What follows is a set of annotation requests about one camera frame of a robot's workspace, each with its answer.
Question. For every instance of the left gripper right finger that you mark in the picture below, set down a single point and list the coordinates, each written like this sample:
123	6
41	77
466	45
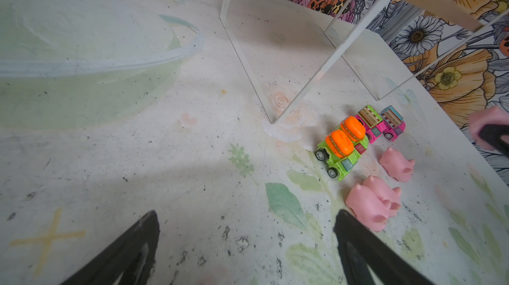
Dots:
364	255

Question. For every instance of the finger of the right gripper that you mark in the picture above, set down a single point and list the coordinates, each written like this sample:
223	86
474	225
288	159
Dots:
496	136

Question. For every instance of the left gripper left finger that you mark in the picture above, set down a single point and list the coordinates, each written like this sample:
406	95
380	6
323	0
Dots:
128	260

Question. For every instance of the pink pig toy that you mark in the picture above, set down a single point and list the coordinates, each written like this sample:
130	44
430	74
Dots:
396	165
367	208
490	116
390	197

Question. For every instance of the green orange mixer truck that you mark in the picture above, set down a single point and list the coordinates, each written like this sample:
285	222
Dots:
339	153
356	132

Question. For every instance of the two-tier bamboo white shelf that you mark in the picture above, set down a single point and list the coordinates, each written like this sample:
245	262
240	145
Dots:
282	44

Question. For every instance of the pink teal toy truck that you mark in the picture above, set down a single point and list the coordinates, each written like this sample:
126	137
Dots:
395	123

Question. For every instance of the pink green toy truck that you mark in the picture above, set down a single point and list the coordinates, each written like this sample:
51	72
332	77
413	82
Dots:
372	121

